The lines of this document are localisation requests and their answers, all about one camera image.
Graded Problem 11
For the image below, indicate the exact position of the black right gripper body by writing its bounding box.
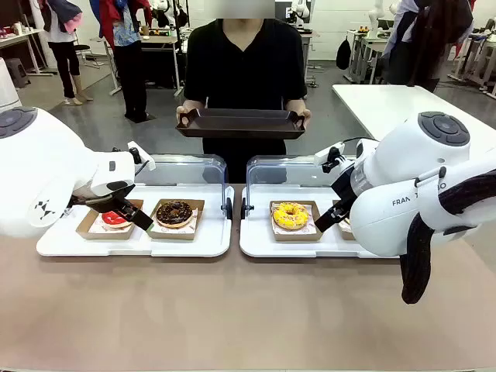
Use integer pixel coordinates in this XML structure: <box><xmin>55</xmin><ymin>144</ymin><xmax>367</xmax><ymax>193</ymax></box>
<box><xmin>331</xmin><ymin>164</ymin><xmax>357</xmax><ymax>205</ymax></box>

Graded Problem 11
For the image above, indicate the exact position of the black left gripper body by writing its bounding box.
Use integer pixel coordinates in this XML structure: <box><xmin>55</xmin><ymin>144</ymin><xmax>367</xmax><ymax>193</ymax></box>
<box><xmin>69</xmin><ymin>181</ymin><xmax>135</xmax><ymax>212</ymax></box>

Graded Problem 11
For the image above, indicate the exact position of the red glazed donut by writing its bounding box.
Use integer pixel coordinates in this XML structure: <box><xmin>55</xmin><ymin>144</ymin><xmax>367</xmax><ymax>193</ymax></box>
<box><xmin>75</xmin><ymin>199</ymin><xmax>144</xmax><ymax>240</ymax></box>
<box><xmin>101</xmin><ymin>211</ymin><xmax>135</xmax><ymax>230</ymax></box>

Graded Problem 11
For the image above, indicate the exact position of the white printed paper liner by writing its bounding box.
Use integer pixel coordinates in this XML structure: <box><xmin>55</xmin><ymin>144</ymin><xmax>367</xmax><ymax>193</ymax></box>
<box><xmin>272</xmin><ymin>205</ymin><xmax>313</xmax><ymax>236</ymax></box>
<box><xmin>88</xmin><ymin>212</ymin><xmax>136</xmax><ymax>235</ymax></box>
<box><xmin>150</xmin><ymin>207</ymin><xmax>199</xmax><ymax>236</ymax></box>

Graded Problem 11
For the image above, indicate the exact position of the dark brown serving tray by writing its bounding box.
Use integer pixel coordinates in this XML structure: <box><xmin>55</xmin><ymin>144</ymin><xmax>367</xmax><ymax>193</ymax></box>
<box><xmin>174</xmin><ymin>108</ymin><xmax>307</xmax><ymax>140</ymax></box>

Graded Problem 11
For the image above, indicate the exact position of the chocolate sprinkled donut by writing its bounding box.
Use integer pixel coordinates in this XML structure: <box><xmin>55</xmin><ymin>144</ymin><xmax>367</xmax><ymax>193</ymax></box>
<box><xmin>155</xmin><ymin>200</ymin><xmax>194</xmax><ymax>229</ymax></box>

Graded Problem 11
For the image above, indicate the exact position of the yellow donut in box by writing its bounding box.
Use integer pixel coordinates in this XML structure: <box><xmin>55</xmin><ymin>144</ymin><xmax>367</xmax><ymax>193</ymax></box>
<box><xmin>269</xmin><ymin>200</ymin><xmax>326</xmax><ymax>243</ymax></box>

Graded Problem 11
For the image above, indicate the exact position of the chocolate donut in box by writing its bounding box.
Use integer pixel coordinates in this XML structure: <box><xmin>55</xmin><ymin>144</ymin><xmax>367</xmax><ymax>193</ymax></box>
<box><xmin>143</xmin><ymin>198</ymin><xmax>205</xmax><ymax>241</ymax></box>

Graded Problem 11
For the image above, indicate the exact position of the yellow sprinkled donut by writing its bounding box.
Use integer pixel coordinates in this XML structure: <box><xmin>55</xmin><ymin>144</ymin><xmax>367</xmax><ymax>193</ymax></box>
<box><xmin>272</xmin><ymin>201</ymin><xmax>310</xmax><ymax>231</ymax></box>

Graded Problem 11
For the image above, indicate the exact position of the person in blue patterned jacket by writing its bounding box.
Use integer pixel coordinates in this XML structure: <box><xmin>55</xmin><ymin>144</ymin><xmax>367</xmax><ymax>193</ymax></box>
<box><xmin>89</xmin><ymin>0</ymin><xmax>154</xmax><ymax>122</ymax></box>

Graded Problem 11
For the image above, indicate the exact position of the person in white top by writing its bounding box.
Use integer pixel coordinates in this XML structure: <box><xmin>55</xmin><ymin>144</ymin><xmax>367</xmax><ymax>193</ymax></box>
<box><xmin>40</xmin><ymin>0</ymin><xmax>95</xmax><ymax>106</ymax></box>

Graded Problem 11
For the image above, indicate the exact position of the person in black shirt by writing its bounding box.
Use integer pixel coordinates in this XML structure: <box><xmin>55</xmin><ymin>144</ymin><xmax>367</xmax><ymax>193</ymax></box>
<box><xmin>184</xmin><ymin>0</ymin><xmax>309</xmax><ymax>183</ymax></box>

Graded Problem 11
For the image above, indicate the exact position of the person in dark long coat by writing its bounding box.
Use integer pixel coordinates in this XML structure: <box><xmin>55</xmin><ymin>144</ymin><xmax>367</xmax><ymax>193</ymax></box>
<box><xmin>381</xmin><ymin>0</ymin><xmax>476</xmax><ymax>93</ymax></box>

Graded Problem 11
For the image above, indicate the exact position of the person's left hand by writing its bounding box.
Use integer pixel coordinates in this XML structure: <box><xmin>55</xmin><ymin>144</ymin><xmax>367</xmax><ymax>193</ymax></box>
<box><xmin>293</xmin><ymin>108</ymin><xmax>312</xmax><ymax>131</ymax></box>

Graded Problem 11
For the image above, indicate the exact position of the person's right hand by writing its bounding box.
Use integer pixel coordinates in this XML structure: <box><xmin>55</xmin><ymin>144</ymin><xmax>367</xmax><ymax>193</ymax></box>
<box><xmin>176</xmin><ymin>101</ymin><xmax>198</xmax><ymax>129</ymax></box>

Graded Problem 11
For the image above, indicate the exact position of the white display tray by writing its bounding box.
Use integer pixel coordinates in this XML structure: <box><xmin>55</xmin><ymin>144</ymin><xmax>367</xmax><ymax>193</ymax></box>
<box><xmin>36</xmin><ymin>184</ymin><xmax>236</xmax><ymax>259</ymax></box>
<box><xmin>239</xmin><ymin>184</ymin><xmax>404</xmax><ymax>260</ymax></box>

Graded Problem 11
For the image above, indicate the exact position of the clear plastic display lid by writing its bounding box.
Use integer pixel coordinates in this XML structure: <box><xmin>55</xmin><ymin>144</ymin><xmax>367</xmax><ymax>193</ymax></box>
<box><xmin>133</xmin><ymin>153</ymin><xmax>233</xmax><ymax>218</ymax></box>
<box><xmin>240</xmin><ymin>154</ymin><xmax>338</xmax><ymax>219</ymax></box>

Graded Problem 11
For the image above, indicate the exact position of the large white table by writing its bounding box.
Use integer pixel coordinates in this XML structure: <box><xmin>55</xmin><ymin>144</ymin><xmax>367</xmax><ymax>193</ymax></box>
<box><xmin>332</xmin><ymin>83</ymin><xmax>496</xmax><ymax>156</ymax></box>

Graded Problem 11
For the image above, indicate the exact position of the black hanging backpack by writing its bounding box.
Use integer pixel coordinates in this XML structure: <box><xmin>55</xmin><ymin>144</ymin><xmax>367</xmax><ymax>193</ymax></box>
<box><xmin>336</xmin><ymin>36</ymin><xmax>353</xmax><ymax>71</ymax></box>

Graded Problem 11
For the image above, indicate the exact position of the white air purifier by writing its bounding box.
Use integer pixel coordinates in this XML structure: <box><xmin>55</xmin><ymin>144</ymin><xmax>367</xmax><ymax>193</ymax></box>
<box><xmin>0</xmin><ymin>57</ymin><xmax>22</xmax><ymax>110</ymax></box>

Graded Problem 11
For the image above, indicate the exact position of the black office chair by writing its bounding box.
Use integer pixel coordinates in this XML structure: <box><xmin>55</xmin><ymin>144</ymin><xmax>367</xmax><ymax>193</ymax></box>
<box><xmin>72</xmin><ymin>30</ymin><xmax>101</xmax><ymax>70</ymax></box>

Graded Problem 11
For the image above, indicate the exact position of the grey plastic stool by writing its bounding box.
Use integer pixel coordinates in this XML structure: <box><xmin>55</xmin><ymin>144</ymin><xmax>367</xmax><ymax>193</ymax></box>
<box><xmin>4</xmin><ymin>57</ymin><xmax>31</xmax><ymax>88</ymax></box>

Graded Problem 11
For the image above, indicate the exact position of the white framed lab desk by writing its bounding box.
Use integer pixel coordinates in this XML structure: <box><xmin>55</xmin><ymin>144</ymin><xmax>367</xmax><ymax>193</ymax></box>
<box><xmin>91</xmin><ymin>33</ymin><xmax>186</xmax><ymax>98</ymax></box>

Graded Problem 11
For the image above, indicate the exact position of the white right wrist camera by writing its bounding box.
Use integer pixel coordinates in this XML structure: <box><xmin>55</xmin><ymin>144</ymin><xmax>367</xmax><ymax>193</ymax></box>
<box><xmin>314</xmin><ymin>142</ymin><xmax>346</xmax><ymax>174</ymax></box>

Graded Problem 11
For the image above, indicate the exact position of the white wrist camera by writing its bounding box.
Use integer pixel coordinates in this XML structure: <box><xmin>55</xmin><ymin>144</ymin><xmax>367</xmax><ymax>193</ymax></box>
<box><xmin>314</xmin><ymin>142</ymin><xmax>346</xmax><ymax>174</ymax></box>
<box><xmin>127</xmin><ymin>142</ymin><xmax>157</xmax><ymax>172</ymax></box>

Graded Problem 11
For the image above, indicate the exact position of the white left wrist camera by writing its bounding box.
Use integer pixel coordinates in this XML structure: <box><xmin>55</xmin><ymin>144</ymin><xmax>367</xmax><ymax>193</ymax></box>
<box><xmin>127</xmin><ymin>142</ymin><xmax>157</xmax><ymax>172</ymax></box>

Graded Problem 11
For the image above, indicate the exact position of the black braided cable sleeve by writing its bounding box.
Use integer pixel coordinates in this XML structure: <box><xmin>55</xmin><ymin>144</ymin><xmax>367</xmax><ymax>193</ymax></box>
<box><xmin>401</xmin><ymin>170</ymin><xmax>496</xmax><ymax>305</ymax></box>

